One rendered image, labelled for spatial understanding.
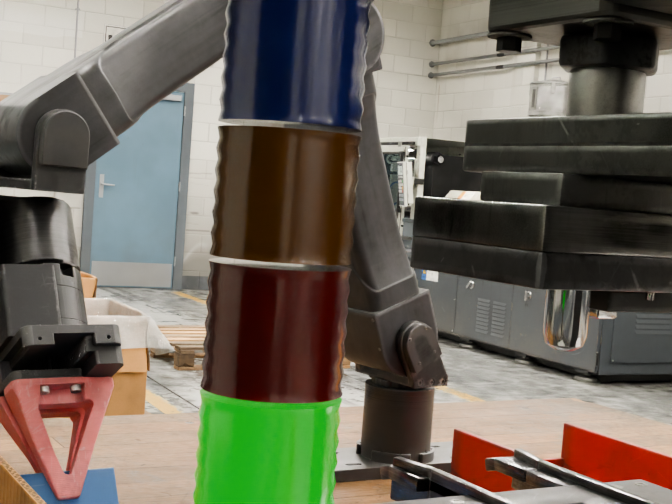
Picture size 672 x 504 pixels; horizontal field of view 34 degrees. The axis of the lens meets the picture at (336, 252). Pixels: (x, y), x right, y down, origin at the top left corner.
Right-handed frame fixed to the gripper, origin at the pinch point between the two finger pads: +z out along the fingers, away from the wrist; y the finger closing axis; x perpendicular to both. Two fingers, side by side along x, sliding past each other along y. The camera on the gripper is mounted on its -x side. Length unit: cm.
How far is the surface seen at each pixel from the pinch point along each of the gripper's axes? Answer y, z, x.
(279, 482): 43.6, 10.7, -10.4
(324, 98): 48.6, 2.4, -9.9
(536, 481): 20.0, 7.1, 20.7
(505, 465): 17.6, 5.4, 20.8
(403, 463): 17.3, 4.6, 13.6
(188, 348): -504, -197, 272
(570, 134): 37.6, -5.1, 12.0
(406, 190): -580, -363, 543
